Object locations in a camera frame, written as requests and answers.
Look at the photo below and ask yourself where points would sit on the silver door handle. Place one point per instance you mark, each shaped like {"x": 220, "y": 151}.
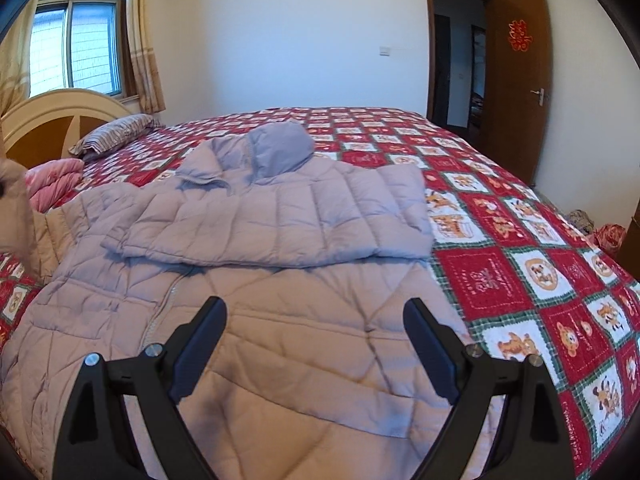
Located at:
{"x": 540, "y": 94}

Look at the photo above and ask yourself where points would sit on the window with grey frame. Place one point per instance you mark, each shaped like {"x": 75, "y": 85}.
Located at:
{"x": 78, "y": 44}

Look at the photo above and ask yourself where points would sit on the cream wooden headboard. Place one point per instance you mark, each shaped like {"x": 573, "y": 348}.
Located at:
{"x": 44, "y": 127}

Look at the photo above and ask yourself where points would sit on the red patchwork bear bedspread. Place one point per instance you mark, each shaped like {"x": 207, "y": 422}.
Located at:
{"x": 500, "y": 239}

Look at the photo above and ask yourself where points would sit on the red paper door decoration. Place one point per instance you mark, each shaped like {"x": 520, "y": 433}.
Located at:
{"x": 518, "y": 36}

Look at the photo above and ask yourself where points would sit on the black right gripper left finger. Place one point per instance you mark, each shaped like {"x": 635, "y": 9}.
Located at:
{"x": 96, "y": 440}

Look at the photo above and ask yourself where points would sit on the lilac quilted puffer coat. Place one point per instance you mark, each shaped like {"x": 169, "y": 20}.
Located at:
{"x": 258, "y": 201}

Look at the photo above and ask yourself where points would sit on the left beige curtain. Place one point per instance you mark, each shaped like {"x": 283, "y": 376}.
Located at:
{"x": 15, "y": 62}

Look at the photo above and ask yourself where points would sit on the grey cloth on floor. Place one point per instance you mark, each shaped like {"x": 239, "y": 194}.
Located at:
{"x": 581, "y": 221}

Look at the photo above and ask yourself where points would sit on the red floral fabric bundle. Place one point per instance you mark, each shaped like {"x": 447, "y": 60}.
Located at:
{"x": 609, "y": 238}

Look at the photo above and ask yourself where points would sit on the beige checked curtain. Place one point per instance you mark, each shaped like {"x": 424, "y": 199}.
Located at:
{"x": 143, "y": 59}

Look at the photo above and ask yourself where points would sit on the pink folded blanket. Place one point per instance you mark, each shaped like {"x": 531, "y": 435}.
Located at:
{"x": 50, "y": 181}

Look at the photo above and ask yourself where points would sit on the striped pillow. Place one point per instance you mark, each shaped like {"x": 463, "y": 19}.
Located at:
{"x": 112, "y": 136}

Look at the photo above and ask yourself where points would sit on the beige puffer jacket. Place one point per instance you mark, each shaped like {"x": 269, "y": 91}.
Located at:
{"x": 38, "y": 241}

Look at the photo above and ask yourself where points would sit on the brown wooden door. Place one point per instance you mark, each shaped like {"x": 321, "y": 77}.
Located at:
{"x": 513, "y": 124}

